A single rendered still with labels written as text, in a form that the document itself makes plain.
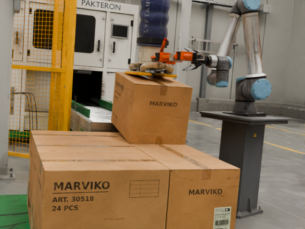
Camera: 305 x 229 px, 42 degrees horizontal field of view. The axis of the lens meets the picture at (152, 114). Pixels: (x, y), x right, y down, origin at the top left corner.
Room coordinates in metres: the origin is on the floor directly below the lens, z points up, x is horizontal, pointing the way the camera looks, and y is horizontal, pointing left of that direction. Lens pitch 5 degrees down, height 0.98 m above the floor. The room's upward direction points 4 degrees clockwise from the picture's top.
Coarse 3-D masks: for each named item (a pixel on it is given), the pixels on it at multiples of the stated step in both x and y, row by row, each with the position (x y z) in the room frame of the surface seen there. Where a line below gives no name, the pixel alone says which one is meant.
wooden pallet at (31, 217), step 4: (28, 188) 2.74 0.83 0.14; (28, 192) 2.72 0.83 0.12; (28, 196) 2.70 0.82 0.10; (28, 200) 2.70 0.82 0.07; (28, 204) 2.70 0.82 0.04; (28, 208) 2.68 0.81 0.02; (28, 212) 2.61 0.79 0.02; (32, 212) 2.27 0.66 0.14; (32, 216) 2.23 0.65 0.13; (32, 220) 2.22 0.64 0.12; (32, 224) 2.20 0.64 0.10; (32, 228) 2.20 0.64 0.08
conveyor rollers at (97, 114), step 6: (90, 108) 4.99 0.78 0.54; (96, 108) 5.02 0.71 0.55; (102, 108) 5.05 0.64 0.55; (90, 114) 4.18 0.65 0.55; (96, 114) 4.21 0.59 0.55; (102, 114) 4.31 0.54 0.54; (108, 114) 4.34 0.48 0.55; (96, 120) 3.74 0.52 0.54; (102, 120) 3.76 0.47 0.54; (108, 120) 3.78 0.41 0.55
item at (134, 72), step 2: (134, 70) 2.94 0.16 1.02; (136, 70) 2.94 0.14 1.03; (126, 72) 2.98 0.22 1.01; (128, 72) 2.93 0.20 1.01; (130, 72) 2.88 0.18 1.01; (132, 72) 2.84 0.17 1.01; (134, 72) 2.79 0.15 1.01; (136, 72) 2.75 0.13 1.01; (138, 72) 2.71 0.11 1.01; (140, 72) 2.72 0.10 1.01; (142, 72) 2.72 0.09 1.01; (144, 72) 2.73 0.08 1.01; (146, 72) 2.76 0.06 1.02; (148, 72) 2.76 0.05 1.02; (132, 74) 2.85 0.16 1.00; (134, 74) 2.79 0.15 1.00; (136, 74) 2.75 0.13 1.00; (138, 74) 2.71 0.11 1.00; (140, 74) 2.72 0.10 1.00; (142, 74) 2.72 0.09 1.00; (144, 74) 2.73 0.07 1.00; (146, 74) 2.73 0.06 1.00; (148, 74) 2.74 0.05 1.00; (150, 74) 2.74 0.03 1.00
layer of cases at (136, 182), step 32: (32, 160) 2.48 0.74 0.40; (64, 160) 1.93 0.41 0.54; (96, 160) 1.98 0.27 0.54; (128, 160) 2.04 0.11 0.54; (160, 160) 2.10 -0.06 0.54; (192, 160) 2.17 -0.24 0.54; (32, 192) 2.35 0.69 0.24; (64, 192) 1.74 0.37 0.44; (96, 192) 1.79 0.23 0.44; (128, 192) 1.84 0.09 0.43; (160, 192) 1.90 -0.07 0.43; (192, 192) 1.96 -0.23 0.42; (224, 192) 2.02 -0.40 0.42; (64, 224) 1.74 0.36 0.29; (96, 224) 1.79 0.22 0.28; (128, 224) 1.85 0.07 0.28; (160, 224) 1.90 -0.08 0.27; (192, 224) 1.96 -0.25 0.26; (224, 224) 2.03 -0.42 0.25
